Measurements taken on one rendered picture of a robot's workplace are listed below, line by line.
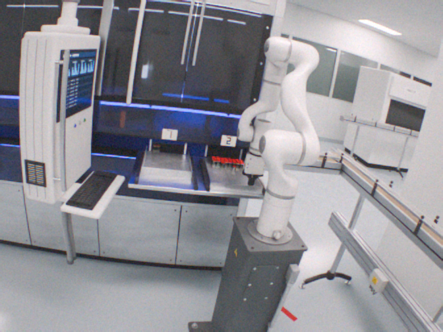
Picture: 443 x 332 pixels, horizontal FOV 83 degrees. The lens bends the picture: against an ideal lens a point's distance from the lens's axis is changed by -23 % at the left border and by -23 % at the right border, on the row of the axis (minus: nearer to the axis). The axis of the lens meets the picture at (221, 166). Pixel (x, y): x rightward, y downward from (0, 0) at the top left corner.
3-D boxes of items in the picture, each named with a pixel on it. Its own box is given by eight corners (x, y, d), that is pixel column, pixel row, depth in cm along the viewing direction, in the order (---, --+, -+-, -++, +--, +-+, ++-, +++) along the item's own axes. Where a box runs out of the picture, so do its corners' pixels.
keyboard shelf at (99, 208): (81, 172, 165) (81, 168, 164) (124, 180, 167) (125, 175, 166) (45, 208, 123) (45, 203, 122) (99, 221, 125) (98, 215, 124)
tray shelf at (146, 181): (138, 153, 186) (138, 150, 185) (250, 165, 199) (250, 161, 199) (128, 187, 142) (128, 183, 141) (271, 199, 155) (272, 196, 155)
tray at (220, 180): (203, 163, 183) (204, 157, 182) (247, 167, 188) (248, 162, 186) (209, 189, 152) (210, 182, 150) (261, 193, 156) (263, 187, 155)
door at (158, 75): (101, 95, 163) (115, -6, 143) (180, 101, 172) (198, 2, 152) (101, 95, 163) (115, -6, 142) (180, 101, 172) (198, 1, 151)
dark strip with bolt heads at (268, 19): (242, 145, 186) (265, 14, 159) (249, 146, 187) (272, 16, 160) (242, 145, 185) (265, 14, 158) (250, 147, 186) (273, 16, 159)
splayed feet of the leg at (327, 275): (296, 284, 222) (302, 271, 217) (348, 279, 231) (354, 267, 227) (300, 290, 214) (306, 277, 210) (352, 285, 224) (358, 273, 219)
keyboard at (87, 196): (94, 172, 163) (94, 168, 162) (117, 176, 164) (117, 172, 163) (65, 205, 125) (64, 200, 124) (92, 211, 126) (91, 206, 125)
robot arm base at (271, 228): (298, 244, 120) (312, 204, 113) (254, 246, 115) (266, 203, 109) (282, 221, 137) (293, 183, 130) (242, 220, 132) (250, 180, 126)
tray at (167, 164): (146, 151, 186) (146, 145, 185) (188, 155, 191) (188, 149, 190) (140, 172, 155) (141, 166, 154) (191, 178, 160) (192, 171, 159)
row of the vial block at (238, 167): (211, 166, 179) (212, 159, 178) (242, 170, 182) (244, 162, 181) (211, 168, 177) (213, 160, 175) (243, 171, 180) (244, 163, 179)
